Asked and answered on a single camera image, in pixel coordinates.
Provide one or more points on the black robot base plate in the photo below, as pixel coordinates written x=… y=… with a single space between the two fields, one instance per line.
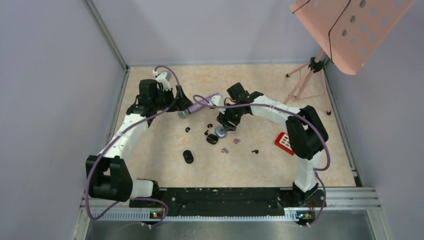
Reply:
x=230 y=202

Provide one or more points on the closed black earbud case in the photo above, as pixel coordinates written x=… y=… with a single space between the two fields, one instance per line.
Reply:
x=188 y=156

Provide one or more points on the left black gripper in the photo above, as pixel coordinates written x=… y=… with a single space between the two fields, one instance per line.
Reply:
x=182 y=102

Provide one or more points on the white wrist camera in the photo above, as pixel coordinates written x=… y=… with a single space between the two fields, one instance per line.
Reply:
x=217 y=100
x=163 y=79

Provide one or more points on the lavender earbud charging case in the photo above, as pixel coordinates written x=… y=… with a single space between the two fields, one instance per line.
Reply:
x=220 y=132

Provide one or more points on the open black earbud case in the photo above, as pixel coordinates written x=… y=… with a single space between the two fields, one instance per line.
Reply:
x=211 y=138

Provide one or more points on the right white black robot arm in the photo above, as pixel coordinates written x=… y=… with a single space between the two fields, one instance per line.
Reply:
x=306 y=133

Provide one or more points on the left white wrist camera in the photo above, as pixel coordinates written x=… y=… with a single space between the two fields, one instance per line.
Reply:
x=163 y=79

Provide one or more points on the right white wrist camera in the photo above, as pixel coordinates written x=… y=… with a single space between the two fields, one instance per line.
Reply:
x=217 y=100

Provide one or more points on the pink music stand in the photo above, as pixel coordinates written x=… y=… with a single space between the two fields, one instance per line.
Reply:
x=350 y=31

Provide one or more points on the aluminium frame rail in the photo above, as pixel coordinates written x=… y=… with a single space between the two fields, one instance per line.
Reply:
x=346 y=199

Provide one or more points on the purple glitter microphone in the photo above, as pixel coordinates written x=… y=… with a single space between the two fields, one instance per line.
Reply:
x=195 y=107

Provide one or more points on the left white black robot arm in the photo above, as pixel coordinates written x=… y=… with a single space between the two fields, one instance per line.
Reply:
x=108 y=177

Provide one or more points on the red white toy block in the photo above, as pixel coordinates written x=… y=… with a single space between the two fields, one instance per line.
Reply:
x=282 y=141

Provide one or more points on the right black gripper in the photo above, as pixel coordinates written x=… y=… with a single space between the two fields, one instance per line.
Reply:
x=224 y=118

